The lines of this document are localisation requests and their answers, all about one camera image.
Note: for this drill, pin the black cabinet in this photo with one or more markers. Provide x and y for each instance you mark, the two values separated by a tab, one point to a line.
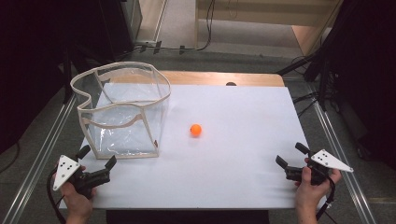
120	28

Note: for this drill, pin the person's right hand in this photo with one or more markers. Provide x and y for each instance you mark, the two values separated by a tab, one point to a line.
308	193

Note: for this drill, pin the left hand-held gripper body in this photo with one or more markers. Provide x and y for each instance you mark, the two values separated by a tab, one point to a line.
66	168

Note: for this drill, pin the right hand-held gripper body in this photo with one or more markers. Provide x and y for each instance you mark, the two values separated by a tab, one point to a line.
330	161

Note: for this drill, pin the white board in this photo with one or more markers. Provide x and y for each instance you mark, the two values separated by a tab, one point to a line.
233	161

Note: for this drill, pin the orange ball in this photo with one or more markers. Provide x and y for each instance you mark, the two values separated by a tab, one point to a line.
195	129

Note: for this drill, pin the light wooden shelf unit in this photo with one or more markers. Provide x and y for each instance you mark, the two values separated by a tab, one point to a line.
280	18

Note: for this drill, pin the black metal stand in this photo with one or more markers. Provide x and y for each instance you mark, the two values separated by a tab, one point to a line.
311	62

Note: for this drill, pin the wooden table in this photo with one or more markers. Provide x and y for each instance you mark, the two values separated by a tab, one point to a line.
218	78

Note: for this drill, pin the aluminium floor rail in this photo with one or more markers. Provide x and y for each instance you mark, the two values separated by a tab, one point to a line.
342	161
37	158

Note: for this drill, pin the clear plastic bag beige trim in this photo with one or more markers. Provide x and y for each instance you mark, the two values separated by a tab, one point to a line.
124	124

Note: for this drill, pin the person's left hand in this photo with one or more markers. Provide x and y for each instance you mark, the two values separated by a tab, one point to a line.
74	199

